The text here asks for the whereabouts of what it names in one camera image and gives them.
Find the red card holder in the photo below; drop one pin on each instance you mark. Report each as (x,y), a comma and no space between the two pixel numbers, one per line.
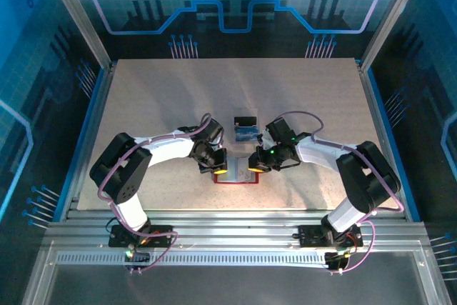
(254,177)

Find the aluminium frame post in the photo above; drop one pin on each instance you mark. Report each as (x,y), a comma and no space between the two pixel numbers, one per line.
(79,15)
(391,15)

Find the aluminium side rail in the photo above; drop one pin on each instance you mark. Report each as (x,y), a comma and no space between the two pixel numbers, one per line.
(382,140)
(90,140)

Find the aluminium cross rail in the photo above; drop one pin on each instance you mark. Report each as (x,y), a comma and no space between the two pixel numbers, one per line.
(232,231)

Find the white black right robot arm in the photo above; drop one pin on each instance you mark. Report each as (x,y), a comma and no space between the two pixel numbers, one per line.
(317,153)

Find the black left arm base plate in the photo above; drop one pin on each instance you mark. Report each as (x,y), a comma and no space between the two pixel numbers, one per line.
(166,242)

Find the grey metal panel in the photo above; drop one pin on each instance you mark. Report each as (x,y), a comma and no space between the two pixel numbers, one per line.
(232,287)

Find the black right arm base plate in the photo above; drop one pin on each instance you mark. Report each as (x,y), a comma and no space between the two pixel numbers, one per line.
(308,237)

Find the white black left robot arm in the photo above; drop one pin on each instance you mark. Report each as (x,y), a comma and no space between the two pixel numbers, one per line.
(168,148)

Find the blue table edge strip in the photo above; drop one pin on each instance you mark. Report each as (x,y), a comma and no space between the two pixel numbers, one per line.
(393,140)
(81,140)

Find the small blue black device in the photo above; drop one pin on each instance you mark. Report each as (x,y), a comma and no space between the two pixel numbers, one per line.
(244,111)

